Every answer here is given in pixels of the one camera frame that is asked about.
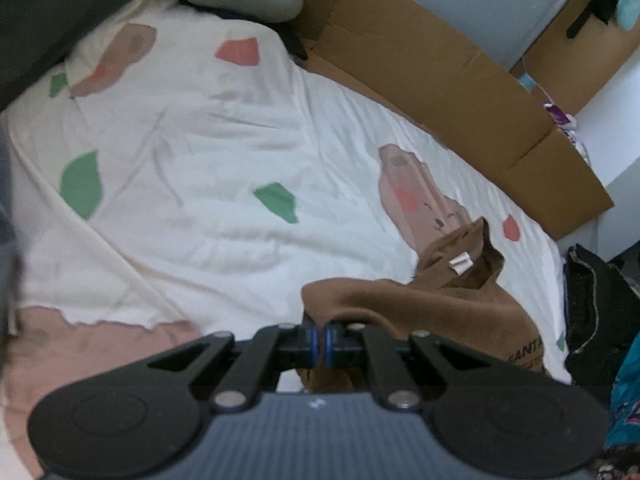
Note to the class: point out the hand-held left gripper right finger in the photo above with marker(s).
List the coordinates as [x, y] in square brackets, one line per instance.
[330, 346]

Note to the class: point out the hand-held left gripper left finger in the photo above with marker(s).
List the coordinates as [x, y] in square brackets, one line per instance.
[312, 346]

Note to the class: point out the brown t-shirt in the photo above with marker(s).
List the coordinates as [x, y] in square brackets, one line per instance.
[400, 302]

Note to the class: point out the white printed bedsheet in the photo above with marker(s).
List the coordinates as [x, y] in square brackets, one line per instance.
[350, 160]

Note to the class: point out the cream printed blanket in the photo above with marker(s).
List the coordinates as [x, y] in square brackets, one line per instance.
[175, 135]

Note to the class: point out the black knitted garment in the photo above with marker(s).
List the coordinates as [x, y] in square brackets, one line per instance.
[600, 310]

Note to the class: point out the large cardboard sheet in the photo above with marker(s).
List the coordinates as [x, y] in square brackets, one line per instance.
[425, 60]

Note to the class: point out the teal printed cloth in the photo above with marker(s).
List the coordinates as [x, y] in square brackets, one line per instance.
[627, 400]

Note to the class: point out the white cabinet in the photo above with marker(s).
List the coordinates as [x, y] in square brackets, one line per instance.
[615, 140]

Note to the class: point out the cardboard box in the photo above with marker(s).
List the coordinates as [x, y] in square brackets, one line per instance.
[585, 55]

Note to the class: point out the dark grey blanket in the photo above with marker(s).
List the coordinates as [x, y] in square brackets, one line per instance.
[50, 15]

